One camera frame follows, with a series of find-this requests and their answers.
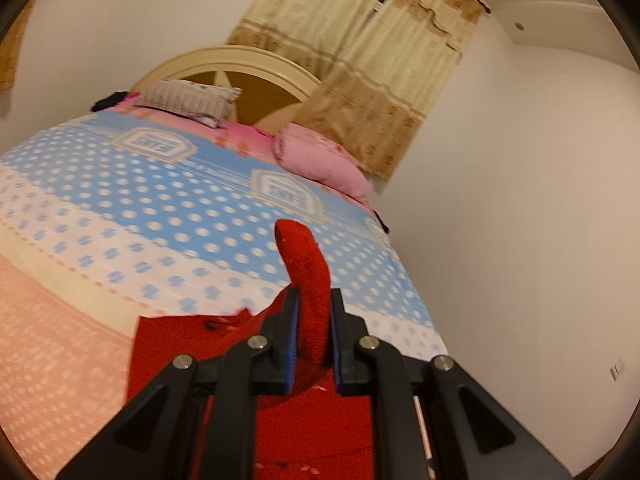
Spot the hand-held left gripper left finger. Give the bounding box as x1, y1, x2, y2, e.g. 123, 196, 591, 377
55, 287, 301, 480

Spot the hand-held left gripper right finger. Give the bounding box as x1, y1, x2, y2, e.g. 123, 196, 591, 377
330, 287, 576, 480

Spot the red fleece garment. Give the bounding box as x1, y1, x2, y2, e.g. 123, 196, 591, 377
127, 219, 431, 480

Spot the dotted blue pink bed sheet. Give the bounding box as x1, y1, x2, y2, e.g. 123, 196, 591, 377
0, 92, 448, 480

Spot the pink floral pillow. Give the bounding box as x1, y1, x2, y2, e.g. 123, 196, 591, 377
220, 119, 275, 155

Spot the striped pillow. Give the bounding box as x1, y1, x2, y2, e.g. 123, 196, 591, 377
134, 80, 243, 128

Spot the cream wooden headboard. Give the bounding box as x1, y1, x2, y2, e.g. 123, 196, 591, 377
131, 46, 323, 133

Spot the black item beside pillow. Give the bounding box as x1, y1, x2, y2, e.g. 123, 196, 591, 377
91, 91, 128, 112

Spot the beige floral curtain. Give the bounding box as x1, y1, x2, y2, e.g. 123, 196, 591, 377
227, 0, 488, 182

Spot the tan hanging cloth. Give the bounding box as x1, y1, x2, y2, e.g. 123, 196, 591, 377
0, 0, 38, 92

